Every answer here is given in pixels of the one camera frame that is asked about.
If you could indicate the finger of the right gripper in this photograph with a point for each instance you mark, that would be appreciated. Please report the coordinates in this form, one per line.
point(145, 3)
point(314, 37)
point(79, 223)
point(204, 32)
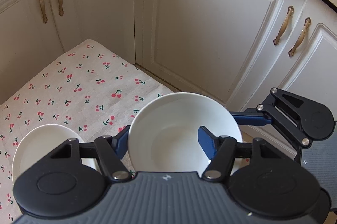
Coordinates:
point(254, 118)

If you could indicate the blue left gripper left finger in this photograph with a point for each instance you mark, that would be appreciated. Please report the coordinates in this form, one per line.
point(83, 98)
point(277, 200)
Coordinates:
point(120, 142)

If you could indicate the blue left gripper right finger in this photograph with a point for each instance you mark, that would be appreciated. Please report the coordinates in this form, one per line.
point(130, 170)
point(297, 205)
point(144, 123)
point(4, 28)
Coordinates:
point(208, 142)

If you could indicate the white bowl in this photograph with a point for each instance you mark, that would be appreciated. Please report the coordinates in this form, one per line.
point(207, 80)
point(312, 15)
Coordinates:
point(38, 143)
point(163, 137)

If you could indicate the white kitchen cabinets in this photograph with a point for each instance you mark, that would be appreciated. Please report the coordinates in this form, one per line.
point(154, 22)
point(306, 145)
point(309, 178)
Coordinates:
point(220, 48)

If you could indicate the cherry print tablecloth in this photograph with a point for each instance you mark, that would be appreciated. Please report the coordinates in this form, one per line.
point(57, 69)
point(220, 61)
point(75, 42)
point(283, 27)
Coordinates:
point(88, 89)

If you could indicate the brass cabinet handle left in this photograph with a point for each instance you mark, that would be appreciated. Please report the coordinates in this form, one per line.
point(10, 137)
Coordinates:
point(43, 11)

